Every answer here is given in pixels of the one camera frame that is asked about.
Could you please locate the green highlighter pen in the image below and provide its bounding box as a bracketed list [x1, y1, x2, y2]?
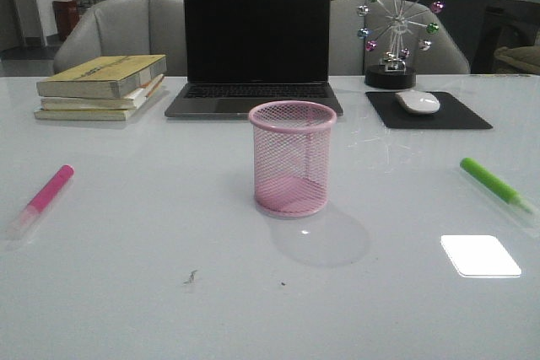
[460, 158, 539, 224]

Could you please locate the pink highlighter pen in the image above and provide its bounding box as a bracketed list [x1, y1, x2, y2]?
[6, 164, 74, 241]

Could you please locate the pink mesh pen holder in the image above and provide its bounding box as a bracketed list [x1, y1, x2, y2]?
[248, 100, 337, 218]

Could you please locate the grey laptop computer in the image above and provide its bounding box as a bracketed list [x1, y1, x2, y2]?
[165, 0, 343, 119]

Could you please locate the black mouse pad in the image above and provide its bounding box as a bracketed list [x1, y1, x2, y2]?
[366, 91, 493, 130]

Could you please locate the middle white book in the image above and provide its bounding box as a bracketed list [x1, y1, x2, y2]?
[40, 74, 165, 110]

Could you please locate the white computer mouse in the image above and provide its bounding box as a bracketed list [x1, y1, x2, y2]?
[395, 90, 440, 115]

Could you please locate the right grey armchair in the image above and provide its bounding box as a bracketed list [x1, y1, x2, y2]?
[329, 0, 470, 75]

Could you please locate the grey armchair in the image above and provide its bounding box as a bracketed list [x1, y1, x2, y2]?
[329, 0, 470, 75]
[53, 0, 187, 76]

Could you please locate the left grey armchair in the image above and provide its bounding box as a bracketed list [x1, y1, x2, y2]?
[53, 0, 187, 76]

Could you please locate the top yellow book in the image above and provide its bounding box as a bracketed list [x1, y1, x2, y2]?
[36, 55, 167, 99]

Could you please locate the yellow book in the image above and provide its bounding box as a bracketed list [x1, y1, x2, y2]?
[36, 55, 167, 99]
[34, 85, 161, 121]

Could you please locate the ferris wheel desk toy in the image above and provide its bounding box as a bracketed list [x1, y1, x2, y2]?
[355, 0, 445, 89]

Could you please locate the bottom yellow book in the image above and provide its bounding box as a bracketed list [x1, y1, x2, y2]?
[34, 85, 161, 121]

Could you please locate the red trash bin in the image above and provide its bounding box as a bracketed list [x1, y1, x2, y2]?
[52, 0, 79, 40]

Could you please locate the olive sofa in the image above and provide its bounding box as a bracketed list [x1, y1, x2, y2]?
[494, 46, 539, 75]

